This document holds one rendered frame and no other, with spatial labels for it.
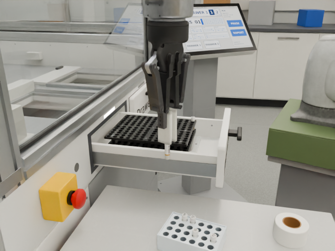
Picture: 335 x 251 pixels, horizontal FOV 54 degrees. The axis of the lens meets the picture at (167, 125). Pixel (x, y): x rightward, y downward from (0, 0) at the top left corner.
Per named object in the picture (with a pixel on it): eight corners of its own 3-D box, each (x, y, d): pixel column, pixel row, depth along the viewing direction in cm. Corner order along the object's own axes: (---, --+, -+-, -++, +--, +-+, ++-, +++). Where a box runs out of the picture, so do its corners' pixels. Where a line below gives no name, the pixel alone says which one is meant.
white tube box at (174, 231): (225, 240, 71) (227, 225, 69) (214, 268, 63) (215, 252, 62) (172, 224, 75) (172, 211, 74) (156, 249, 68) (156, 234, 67)
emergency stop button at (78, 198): (88, 201, 67) (86, 185, 66) (80, 213, 64) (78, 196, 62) (75, 199, 68) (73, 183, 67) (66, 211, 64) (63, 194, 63)
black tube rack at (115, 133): (195, 139, 101) (196, 119, 98) (186, 167, 85) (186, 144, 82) (127, 133, 105) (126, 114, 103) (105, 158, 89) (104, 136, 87)
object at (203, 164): (222, 137, 103) (224, 119, 101) (216, 179, 80) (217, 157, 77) (103, 126, 111) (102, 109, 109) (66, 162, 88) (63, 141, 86)
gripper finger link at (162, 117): (167, 103, 62) (158, 106, 60) (167, 127, 64) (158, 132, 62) (161, 101, 63) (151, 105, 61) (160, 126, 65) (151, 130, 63)
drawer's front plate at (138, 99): (156, 103, 140) (155, 77, 135) (135, 128, 113) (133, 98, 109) (152, 102, 140) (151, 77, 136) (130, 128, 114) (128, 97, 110)
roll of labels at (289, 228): (277, 248, 68) (279, 233, 67) (268, 226, 75) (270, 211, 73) (311, 249, 68) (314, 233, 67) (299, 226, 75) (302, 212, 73)
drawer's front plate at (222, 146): (228, 140, 105) (231, 107, 101) (222, 189, 78) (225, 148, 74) (223, 139, 105) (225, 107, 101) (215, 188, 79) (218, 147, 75)
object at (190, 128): (196, 121, 99) (196, 120, 98) (186, 146, 83) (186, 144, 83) (190, 121, 99) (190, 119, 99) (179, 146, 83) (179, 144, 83)
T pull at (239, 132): (241, 130, 91) (242, 126, 91) (241, 141, 84) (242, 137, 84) (228, 129, 92) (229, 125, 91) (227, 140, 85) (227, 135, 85)
